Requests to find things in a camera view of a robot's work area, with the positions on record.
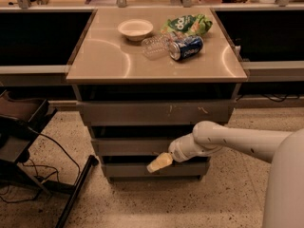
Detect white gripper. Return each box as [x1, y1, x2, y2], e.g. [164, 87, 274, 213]
[147, 134, 219, 173]

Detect grey drawer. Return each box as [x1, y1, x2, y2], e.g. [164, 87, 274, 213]
[91, 137, 173, 156]
[77, 100, 236, 126]
[102, 162, 209, 178]

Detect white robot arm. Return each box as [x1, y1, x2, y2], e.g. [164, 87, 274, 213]
[147, 121, 304, 228]

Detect grey top drawer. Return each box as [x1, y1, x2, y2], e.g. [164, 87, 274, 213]
[77, 100, 236, 126]

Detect grey bottom drawer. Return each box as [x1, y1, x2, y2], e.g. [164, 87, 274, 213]
[102, 162, 209, 178]

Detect grey drawer cabinet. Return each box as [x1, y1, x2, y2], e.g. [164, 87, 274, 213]
[66, 7, 247, 181]

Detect clear plastic bottle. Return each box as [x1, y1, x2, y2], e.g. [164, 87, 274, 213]
[142, 32, 177, 60]

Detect blue pepsi can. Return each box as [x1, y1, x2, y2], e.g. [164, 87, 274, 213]
[169, 35, 203, 61]

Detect white bowl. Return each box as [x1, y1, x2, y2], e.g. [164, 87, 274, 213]
[118, 19, 154, 42]

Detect green chip bag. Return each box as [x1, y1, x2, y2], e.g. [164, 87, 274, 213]
[161, 14, 213, 36]

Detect black equipment stand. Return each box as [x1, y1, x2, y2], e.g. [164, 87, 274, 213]
[0, 90, 99, 228]

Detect black floor cable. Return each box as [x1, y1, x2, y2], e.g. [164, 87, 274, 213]
[0, 128, 82, 204]

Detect black cables under shelf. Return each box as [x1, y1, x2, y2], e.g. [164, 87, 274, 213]
[236, 93, 302, 104]

